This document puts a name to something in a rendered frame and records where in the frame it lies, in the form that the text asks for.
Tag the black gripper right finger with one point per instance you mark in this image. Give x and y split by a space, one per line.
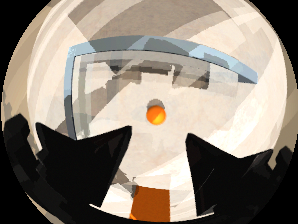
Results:
215 173

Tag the clear l-shaped low wall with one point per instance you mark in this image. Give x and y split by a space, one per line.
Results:
82 79

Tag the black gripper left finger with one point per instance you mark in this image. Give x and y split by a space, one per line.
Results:
93 161

